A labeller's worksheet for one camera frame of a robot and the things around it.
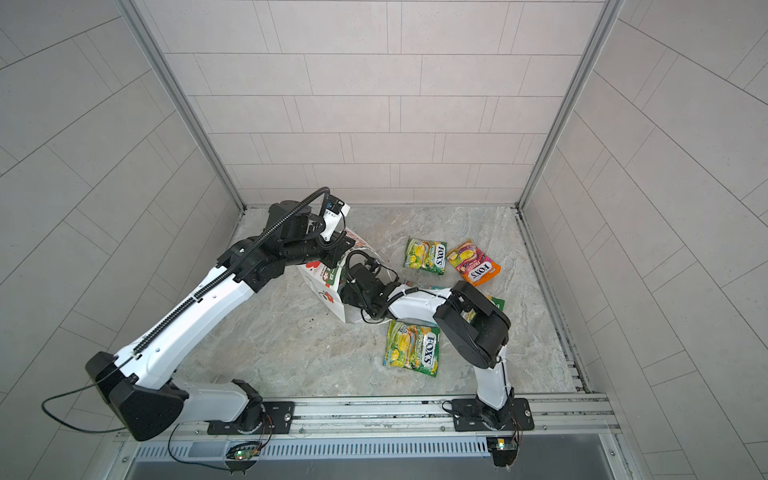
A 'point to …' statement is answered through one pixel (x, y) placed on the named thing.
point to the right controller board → (504, 450)
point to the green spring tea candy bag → (426, 255)
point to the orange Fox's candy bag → (470, 261)
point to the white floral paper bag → (324, 281)
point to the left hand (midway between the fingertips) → (361, 239)
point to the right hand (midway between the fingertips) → (342, 296)
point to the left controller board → (246, 453)
